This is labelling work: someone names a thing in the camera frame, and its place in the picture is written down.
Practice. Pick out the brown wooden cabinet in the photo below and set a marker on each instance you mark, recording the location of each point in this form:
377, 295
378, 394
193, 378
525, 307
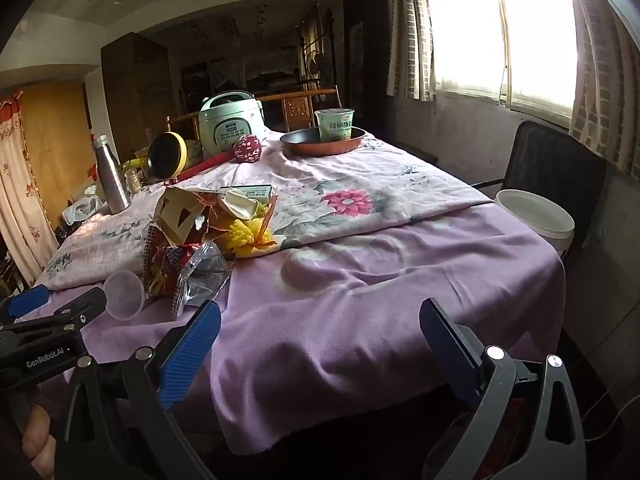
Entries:
135, 80

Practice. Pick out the copper frying pan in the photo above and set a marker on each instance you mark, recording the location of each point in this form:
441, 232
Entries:
300, 147

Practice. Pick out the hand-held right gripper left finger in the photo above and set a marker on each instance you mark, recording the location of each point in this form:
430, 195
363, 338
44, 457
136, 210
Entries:
192, 355

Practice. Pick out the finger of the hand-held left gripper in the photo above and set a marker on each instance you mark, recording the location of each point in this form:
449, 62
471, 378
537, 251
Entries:
27, 300
75, 310

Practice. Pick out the wooden door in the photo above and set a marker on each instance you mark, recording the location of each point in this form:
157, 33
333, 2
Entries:
50, 135

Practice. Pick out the silver snack wrapper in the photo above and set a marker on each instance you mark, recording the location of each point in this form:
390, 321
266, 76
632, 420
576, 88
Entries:
200, 275

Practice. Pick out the yellow orange wrapper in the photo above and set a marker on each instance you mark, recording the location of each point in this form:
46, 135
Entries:
245, 235

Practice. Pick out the red floral massage hammer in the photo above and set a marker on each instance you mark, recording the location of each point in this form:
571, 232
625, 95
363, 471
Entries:
247, 149

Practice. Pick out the red patterned wrapper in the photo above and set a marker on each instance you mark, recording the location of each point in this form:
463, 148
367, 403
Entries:
160, 265

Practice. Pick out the green instant noodle cup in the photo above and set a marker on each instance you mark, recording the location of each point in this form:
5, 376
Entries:
335, 125

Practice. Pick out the long white medicine box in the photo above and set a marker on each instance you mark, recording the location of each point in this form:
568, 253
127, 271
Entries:
250, 191

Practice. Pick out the red floral curtain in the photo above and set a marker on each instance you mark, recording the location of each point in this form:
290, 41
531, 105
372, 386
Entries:
15, 175

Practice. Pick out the pale green rice cooker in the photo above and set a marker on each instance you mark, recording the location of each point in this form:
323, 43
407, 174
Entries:
227, 120

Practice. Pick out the brick pattern window curtain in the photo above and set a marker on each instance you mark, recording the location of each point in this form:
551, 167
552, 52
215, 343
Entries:
410, 30
600, 85

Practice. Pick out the dark wooden cabinet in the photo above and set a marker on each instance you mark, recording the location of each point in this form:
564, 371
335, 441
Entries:
365, 45

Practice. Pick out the white plastic tissue pack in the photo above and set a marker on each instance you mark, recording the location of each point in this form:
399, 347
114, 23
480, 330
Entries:
80, 207

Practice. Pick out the person's left hand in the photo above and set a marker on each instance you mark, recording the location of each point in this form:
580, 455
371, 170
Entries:
37, 435

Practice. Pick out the yellow rimmed black pan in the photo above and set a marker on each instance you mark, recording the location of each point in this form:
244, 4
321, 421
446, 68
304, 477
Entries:
167, 157

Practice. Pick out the stainless steel bottle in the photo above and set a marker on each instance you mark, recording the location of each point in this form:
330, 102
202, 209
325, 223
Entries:
112, 180

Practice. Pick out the purple blanket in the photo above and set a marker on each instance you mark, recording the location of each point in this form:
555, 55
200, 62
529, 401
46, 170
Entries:
350, 310

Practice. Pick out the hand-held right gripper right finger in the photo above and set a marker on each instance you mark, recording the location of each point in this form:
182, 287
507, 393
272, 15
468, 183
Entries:
450, 352

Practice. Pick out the floral pink blanket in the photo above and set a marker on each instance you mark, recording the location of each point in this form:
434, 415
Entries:
400, 180

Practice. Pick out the white plastic bucket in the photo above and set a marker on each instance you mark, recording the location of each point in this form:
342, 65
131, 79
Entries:
535, 215

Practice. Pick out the black mesh chair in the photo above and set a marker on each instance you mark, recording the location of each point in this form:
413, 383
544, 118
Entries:
550, 160

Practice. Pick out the torn cardboard box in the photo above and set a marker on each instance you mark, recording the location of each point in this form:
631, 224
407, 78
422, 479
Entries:
175, 215

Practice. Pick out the clear plastic cup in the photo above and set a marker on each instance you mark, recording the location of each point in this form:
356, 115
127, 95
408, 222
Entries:
122, 295

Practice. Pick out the small glass jar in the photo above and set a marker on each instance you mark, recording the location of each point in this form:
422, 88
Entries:
132, 180

